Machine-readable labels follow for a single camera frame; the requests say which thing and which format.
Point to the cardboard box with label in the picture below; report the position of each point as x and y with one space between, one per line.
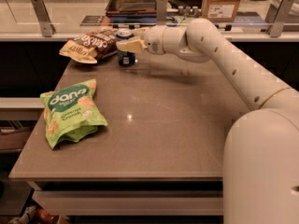
220 10

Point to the white table drawer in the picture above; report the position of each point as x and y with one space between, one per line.
129 203

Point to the orange framed tablet display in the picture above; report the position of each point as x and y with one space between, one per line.
124 7

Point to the green dang chip bag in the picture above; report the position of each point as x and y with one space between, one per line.
71 113

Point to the brown chip bag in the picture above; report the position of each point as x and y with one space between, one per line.
91 47

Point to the metal glass bracket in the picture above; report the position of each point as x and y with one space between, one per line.
276 17
161 11
46 26

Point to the blue pepsi can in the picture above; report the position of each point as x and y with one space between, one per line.
125 58

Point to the left metal glass bracket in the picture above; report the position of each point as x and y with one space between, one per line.
46 26

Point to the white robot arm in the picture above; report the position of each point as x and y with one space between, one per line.
261 151

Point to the middle metal glass bracket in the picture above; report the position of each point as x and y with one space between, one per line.
161 11

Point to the right metal glass bracket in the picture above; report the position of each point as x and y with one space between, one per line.
276 17

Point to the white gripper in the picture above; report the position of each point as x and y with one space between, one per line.
153 41

